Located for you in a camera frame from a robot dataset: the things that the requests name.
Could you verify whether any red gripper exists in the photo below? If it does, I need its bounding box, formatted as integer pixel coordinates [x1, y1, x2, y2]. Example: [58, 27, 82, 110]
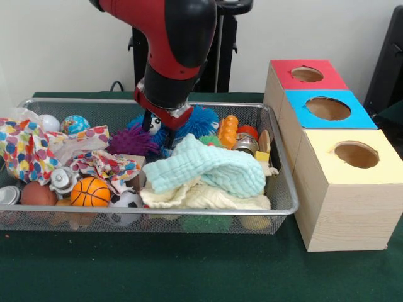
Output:
[134, 89, 194, 148]

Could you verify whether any purple spiky toy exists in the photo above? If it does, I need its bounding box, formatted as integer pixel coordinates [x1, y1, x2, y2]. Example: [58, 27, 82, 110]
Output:
[108, 124, 160, 157]

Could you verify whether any light blue knitted cloth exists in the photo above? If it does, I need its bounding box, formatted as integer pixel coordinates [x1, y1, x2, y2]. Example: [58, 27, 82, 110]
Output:
[142, 133, 267, 199]

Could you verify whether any cream knitted cloth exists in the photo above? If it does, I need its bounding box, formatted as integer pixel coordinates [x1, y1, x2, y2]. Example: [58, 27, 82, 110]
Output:
[138, 165, 281, 210]

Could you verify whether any colourful patterned cloth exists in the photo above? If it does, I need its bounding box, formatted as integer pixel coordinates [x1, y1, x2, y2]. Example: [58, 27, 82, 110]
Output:
[0, 108, 110, 185]
[71, 150, 142, 194]

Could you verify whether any shallow mesh bin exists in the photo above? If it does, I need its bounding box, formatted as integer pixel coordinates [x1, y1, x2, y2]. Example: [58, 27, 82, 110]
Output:
[0, 97, 300, 235]

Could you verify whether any wooden box with three holes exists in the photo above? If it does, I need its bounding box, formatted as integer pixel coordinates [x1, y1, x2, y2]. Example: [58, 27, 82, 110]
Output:
[263, 59, 403, 252]

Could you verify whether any orange and purple toy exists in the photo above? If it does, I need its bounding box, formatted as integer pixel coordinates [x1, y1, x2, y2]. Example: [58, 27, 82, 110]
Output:
[217, 115, 239, 148]

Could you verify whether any small globe ball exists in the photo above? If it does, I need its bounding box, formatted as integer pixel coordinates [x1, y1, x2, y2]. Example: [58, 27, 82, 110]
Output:
[60, 115, 91, 135]

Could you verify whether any small orange basketball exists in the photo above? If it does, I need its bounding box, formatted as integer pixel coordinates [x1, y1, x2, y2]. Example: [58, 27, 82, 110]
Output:
[70, 177, 111, 208]

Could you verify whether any dark green side tablecloth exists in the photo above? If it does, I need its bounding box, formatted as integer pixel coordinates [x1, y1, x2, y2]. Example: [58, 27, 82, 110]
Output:
[371, 100, 403, 133]

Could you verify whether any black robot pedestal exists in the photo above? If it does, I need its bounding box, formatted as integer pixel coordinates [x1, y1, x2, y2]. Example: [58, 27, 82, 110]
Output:
[127, 0, 254, 94]

